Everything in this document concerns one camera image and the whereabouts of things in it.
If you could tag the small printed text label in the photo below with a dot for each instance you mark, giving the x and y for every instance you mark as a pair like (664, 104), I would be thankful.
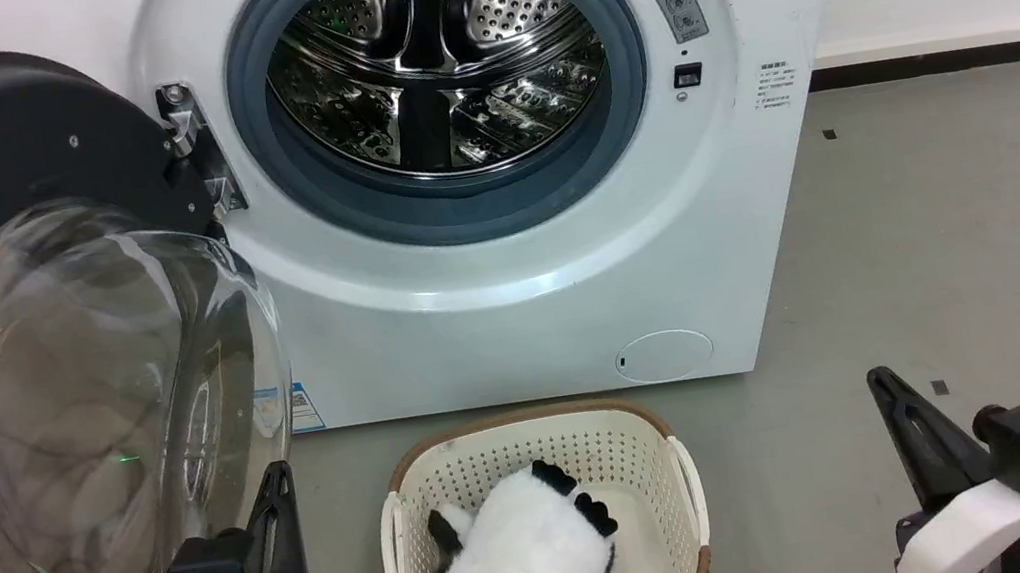
(774, 85)

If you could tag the black door latch slot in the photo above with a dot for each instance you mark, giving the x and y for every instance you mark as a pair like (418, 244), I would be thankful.
(688, 76)

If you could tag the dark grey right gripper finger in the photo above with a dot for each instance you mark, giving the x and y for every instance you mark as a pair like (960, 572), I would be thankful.
(928, 446)

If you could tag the metal door hinge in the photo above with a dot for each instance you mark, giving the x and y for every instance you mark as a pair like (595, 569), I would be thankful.
(187, 122)

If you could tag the white front-load washing machine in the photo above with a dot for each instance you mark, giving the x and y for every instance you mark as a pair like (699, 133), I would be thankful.
(526, 325)

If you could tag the blue white energy sticker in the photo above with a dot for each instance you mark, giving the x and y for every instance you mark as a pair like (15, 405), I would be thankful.
(304, 408)

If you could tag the black wall baseboard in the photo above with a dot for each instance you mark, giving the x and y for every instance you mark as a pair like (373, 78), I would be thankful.
(961, 58)

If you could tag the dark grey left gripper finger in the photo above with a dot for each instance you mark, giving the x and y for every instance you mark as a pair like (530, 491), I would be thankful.
(289, 532)

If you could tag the black white panda plush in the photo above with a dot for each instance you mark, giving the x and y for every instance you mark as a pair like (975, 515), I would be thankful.
(529, 547)

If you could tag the stainless steel washer drum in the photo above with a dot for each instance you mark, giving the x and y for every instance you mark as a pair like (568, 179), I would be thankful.
(437, 65)

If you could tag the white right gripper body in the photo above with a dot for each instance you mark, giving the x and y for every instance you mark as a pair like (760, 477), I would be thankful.
(983, 539)

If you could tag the oval white filter cover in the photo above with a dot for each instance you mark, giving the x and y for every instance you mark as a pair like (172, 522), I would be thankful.
(664, 356)

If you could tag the cream perforated laundry basket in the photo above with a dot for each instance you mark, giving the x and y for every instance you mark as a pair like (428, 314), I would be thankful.
(533, 440)

